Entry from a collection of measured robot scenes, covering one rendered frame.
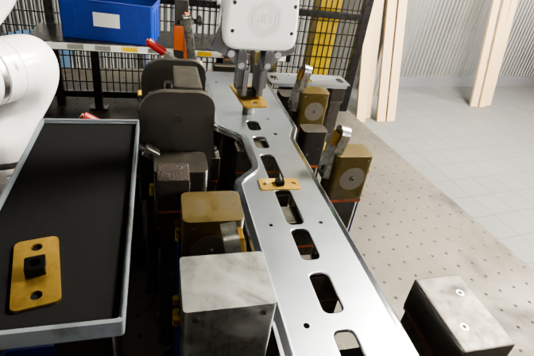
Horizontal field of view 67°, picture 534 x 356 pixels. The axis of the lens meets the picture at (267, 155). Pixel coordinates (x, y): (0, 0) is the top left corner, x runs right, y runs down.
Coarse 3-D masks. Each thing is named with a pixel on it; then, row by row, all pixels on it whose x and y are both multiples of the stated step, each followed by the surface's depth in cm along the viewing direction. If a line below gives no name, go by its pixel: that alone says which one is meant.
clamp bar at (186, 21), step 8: (184, 16) 105; (200, 16) 106; (184, 24) 105; (192, 24) 106; (200, 24) 106; (184, 32) 106; (192, 32) 106; (192, 40) 107; (192, 48) 109; (192, 56) 110
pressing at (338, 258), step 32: (224, 96) 118; (224, 128) 100; (288, 128) 105; (256, 160) 89; (288, 160) 91; (256, 192) 79; (320, 192) 82; (256, 224) 71; (288, 224) 72; (320, 224) 73; (288, 256) 65; (320, 256) 66; (352, 256) 67; (288, 288) 59; (352, 288) 61; (288, 320) 55; (320, 320) 55; (352, 320) 56; (384, 320) 57; (288, 352) 50; (320, 352) 51; (384, 352) 52; (416, 352) 53
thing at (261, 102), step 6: (234, 90) 61; (252, 90) 59; (240, 96) 59; (246, 96) 59; (252, 96) 59; (240, 102) 58; (246, 102) 57; (252, 102) 58; (258, 102) 58; (264, 102) 58
